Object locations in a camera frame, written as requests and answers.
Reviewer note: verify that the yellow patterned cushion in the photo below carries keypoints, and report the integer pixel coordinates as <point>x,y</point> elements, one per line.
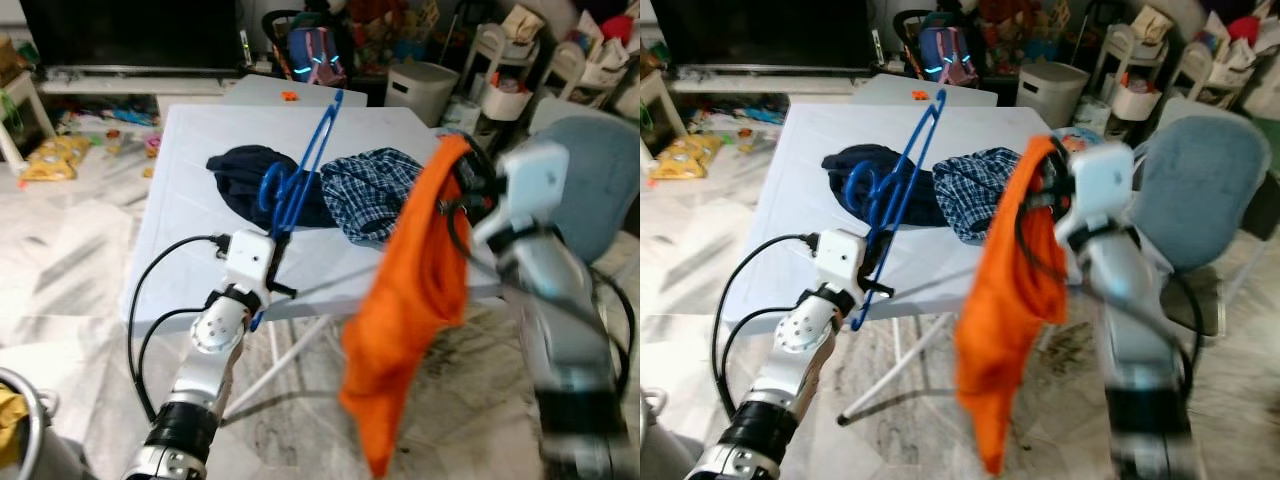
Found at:
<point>55,160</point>
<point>685,158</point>

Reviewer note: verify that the white plastic stool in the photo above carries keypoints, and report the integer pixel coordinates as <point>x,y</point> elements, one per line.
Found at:
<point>662,100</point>
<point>25,90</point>

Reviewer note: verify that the black television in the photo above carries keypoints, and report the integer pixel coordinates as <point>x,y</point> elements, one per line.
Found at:
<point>760,30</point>
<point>130,30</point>

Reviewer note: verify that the white folding table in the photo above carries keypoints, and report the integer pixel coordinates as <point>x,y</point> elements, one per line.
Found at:
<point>200,250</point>
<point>800,250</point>

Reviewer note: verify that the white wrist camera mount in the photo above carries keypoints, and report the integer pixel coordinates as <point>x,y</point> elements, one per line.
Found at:
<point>530,180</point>
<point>840,262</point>
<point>248,260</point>
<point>1100,180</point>

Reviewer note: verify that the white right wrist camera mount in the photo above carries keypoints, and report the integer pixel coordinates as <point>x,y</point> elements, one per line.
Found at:
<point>1100,180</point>
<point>530,180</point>

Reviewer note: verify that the small white table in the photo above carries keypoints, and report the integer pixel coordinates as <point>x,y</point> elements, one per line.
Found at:
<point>260,92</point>
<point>880,92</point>

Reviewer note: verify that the blue grey padded chair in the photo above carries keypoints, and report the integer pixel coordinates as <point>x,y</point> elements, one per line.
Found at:
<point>600,180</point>
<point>1200,190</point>

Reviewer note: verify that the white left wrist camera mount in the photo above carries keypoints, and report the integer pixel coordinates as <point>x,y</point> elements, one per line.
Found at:
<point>840,262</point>
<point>248,260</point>

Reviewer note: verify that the white cylindrical bin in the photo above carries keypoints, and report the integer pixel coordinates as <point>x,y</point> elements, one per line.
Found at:
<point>1050,95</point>
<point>420,95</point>

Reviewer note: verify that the white storage trolley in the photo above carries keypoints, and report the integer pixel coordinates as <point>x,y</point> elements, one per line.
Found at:
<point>505,100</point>
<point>1135,100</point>

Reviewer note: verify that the blue plaid shirt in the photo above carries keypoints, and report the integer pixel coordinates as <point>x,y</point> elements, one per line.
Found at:
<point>980,190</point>
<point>370,195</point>

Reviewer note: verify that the navy garment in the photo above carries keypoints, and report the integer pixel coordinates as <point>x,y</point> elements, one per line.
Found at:
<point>860,175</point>
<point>240,180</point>

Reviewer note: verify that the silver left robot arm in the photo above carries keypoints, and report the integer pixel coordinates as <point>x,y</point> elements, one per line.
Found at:
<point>205,350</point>
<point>790,350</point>

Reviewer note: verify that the blue pink backpack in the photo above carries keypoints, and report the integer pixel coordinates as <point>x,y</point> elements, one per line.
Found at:
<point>315,50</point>
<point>945,50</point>

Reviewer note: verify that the orange shirt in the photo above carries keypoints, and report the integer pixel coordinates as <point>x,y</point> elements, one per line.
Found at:
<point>1010,300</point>
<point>410,300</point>

